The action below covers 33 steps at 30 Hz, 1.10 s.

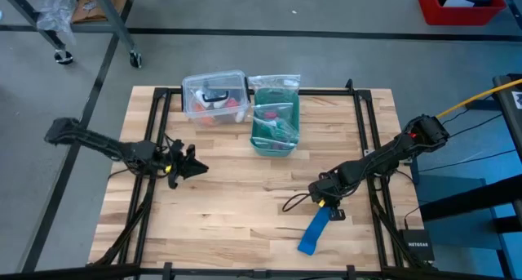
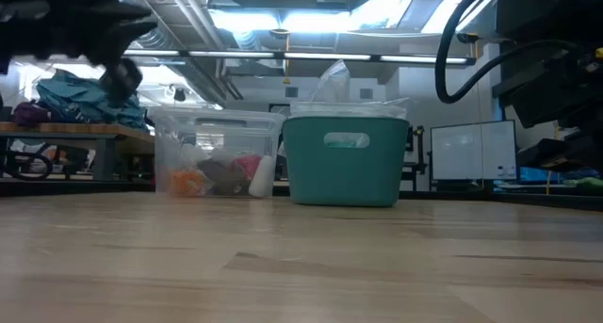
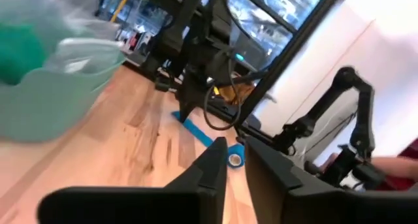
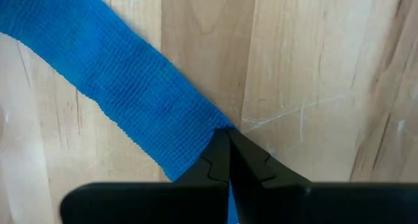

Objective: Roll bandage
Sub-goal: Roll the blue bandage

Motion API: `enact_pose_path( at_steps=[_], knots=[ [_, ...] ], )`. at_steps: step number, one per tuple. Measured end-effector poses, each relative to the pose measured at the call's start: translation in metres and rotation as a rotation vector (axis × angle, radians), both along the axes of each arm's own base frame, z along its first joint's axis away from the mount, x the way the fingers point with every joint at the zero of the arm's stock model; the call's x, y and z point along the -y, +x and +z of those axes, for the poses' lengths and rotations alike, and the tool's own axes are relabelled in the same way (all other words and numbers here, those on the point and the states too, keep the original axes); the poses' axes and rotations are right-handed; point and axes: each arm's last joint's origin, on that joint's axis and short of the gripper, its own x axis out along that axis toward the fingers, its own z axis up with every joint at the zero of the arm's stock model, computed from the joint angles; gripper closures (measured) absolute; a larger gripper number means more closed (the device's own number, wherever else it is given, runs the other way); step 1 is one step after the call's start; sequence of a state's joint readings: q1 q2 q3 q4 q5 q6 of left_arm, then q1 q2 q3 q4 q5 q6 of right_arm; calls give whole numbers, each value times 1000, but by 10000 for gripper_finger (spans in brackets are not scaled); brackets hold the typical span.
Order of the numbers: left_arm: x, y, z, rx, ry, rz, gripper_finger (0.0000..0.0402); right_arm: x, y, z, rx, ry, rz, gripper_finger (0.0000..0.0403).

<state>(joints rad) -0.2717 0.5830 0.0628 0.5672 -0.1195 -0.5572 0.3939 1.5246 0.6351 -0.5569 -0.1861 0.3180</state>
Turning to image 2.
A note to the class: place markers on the teal cloth pile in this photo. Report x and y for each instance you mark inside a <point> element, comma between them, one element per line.
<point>70,101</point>

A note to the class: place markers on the dark brown item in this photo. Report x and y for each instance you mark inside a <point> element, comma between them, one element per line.
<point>221,177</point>

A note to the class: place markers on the clear plastic zip bag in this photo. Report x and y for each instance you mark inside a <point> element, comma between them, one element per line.
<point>332,85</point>

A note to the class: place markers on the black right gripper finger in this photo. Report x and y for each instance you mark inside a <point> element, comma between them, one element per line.
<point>560,153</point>

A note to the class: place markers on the small black hanging camera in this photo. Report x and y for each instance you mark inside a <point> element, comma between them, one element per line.
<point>179,95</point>

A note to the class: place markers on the black aluminium table frame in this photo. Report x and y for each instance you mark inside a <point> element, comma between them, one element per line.
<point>70,188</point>

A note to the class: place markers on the black metal stand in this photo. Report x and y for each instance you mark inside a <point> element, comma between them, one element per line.
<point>418,146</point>

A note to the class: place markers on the metal leg workbench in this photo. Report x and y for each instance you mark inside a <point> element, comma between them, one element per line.
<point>70,129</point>

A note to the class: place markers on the grey wall vent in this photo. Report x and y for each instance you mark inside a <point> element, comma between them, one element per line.
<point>291,92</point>
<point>366,93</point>

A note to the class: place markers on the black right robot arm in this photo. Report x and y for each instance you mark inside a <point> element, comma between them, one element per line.
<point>556,12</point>

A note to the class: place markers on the purple bag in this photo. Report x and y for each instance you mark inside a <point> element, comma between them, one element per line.
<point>30,114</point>

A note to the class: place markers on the blue plastic crate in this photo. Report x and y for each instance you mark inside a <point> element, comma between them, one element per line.
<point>537,174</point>

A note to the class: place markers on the white screen monitor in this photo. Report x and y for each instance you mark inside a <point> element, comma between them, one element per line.
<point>471,149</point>

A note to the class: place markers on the pink red item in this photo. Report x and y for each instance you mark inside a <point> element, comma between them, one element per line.
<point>247,165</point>

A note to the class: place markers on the teal plastic bin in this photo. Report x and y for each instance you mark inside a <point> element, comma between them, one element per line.
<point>330,177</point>

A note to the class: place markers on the clear bag with items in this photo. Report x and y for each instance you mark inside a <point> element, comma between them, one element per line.
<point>377,110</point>

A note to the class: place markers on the clear plastic storage box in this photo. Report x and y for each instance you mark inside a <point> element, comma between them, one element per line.
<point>188,134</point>

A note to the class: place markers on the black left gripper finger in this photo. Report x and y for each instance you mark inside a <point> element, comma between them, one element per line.
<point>132,13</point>
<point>132,33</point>

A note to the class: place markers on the white cylinder roll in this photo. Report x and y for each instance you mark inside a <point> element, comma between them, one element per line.
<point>261,179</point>

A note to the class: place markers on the orange item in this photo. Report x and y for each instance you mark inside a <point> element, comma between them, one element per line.
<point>188,182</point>

